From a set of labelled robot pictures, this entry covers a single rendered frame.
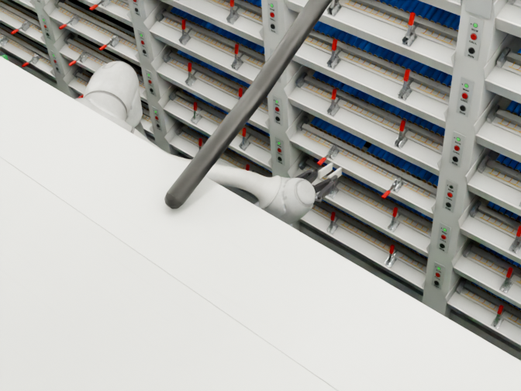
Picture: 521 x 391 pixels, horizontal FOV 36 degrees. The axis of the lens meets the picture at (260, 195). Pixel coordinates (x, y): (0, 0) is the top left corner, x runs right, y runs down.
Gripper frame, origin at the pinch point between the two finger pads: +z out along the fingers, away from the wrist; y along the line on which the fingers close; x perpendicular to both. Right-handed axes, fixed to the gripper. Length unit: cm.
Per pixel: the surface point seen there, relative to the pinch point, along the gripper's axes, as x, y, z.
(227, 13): -31, 59, 13
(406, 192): 7.7, -19.0, 17.7
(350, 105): -13.6, 7.8, 18.8
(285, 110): -4.1, 30.6, 13.6
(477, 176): -11.7, -42.0, 16.4
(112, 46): 8, 127, 15
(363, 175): 8.4, -2.5, 16.2
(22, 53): 44, 208, 22
